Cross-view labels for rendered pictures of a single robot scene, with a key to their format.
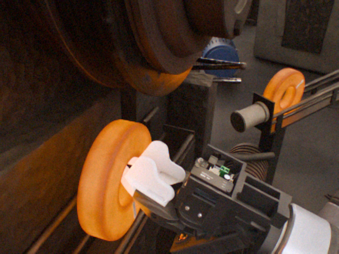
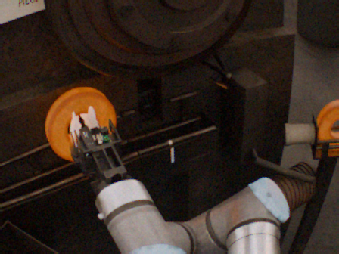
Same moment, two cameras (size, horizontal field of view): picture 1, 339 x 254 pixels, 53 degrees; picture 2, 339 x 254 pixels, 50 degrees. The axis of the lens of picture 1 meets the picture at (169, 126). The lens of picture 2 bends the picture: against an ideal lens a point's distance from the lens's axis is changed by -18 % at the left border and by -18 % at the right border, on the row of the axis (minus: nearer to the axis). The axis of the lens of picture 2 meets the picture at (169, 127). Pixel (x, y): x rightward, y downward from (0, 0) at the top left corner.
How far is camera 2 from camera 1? 0.56 m
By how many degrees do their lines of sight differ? 36
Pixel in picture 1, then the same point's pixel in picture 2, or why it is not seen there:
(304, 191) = not seen: outside the picture
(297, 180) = not seen: outside the picture
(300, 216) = (120, 184)
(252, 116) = (297, 133)
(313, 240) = (114, 198)
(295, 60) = not seen: outside the picture
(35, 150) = (49, 92)
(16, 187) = (35, 108)
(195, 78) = (244, 77)
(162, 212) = (72, 149)
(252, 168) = (291, 185)
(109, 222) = (57, 144)
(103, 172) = (53, 113)
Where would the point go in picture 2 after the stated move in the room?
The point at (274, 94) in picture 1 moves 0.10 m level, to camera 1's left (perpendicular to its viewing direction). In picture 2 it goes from (321, 119) to (292, 106)
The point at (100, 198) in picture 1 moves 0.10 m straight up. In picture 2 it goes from (49, 126) to (41, 82)
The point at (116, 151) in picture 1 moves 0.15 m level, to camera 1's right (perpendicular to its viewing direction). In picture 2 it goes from (63, 103) to (113, 134)
